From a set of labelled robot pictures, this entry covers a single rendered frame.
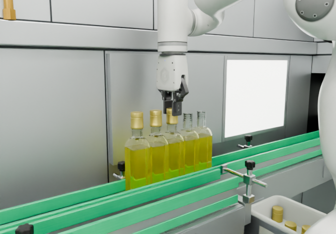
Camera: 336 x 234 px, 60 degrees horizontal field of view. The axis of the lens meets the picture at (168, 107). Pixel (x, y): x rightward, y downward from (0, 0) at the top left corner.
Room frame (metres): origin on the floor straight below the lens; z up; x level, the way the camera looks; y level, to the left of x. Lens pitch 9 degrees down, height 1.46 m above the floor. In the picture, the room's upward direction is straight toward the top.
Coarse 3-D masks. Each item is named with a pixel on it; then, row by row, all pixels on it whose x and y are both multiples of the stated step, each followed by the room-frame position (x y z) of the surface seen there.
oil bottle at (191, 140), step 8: (184, 136) 0.84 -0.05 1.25; (192, 136) 0.85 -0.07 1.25; (184, 144) 0.84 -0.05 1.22; (192, 144) 0.85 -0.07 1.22; (184, 152) 0.84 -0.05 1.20; (192, 152) 0.85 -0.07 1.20; (184, 160) 0.84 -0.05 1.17; (192, 160) 0.85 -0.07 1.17; (184, 168) 0.84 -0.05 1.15; (192, 168) 0.85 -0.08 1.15
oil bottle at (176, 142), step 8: (168, 136) 0.81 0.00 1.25; (176, 136) 0.82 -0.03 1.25; (168, 144) 0.80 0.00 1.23; (176, 144) 0.81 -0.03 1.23; (168, 152) 0.80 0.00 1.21; (176, 152) 0.81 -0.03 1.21; (168, 160) 0.80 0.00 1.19; (176, 160) 0.81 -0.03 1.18; (168, 168) 0.80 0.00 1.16; (176, 168) 0.81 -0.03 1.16; (168, 176) 0.80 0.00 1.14; (176, 176) 0.81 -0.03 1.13
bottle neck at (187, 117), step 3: (183, 114) 0.86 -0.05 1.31; (186, 114) 0.86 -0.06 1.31; (189, 114) 0.86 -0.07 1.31; (183, 117) 0.86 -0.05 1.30; (186, 117) 0.86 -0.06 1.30; (189, 117) 0.86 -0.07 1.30; (183, 120) 0.86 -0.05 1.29; (186, 120) 0.86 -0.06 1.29; (189, 120) 0.86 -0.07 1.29; (183, 123) 0.86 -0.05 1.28; (186, 123) 0.86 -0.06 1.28; (189, 123) 0.86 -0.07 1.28; (183, 126) 0.86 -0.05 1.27; (186, 126) 0.86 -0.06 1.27; (189, 126) 0.86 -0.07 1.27; (186, 129) 0.86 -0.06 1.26; (189, 129) 0.86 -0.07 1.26
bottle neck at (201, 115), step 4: (200, 112) 0.89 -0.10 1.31; (204, 112) 0.90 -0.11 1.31; (200, 116) 0.89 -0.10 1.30; (204, 116) 0.90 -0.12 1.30; (196, 120) 0.90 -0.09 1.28; (200, 120) 0.89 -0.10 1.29; (204, 120) 0.90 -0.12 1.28; (196, 124) 0.91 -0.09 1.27; (200, 124) 0.89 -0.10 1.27; (204, 124) 0.90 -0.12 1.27
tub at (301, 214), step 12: (252, 204) 0.88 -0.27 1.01; (264, 204) 0.90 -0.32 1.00; (276, 204) 0.94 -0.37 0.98; (288, 204) 0.91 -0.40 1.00; (300, 204) 0.88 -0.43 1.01; (264, 216) 0.81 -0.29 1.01; (288, 216) 0.91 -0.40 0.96; (300, 216) 0.87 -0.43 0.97; (312, 216) 0.84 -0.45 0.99; (288, 228) 0.74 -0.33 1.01; (300, 228) 0.86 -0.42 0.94
